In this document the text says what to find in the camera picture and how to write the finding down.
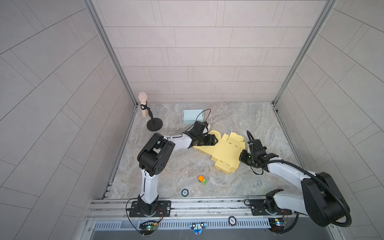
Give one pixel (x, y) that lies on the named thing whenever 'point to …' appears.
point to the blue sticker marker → (197, 228)
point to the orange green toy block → (201, 179)
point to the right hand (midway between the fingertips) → (237, 157)
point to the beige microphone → (143, 97)
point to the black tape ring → (185, 192)
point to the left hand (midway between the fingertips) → (217, 140)
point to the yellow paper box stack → (226, 152)
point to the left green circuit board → (147, 228)
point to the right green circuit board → (277, 224)
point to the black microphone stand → (154, 124)
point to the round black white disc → (232, 221)
